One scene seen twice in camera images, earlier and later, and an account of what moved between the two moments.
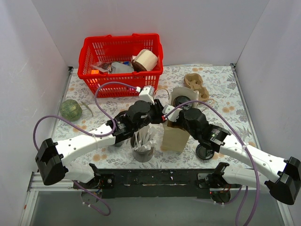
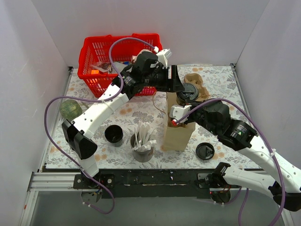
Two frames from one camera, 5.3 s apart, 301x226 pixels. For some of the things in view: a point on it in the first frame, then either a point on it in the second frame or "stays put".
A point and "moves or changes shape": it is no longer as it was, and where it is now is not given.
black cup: (118, 144) moves or changes shape
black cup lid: (203, 152) stays put
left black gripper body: (157, 110) -> (170, 78)
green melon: (70, 110) stays put
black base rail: (157, 183) stays put
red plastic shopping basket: (117, 65) stays put
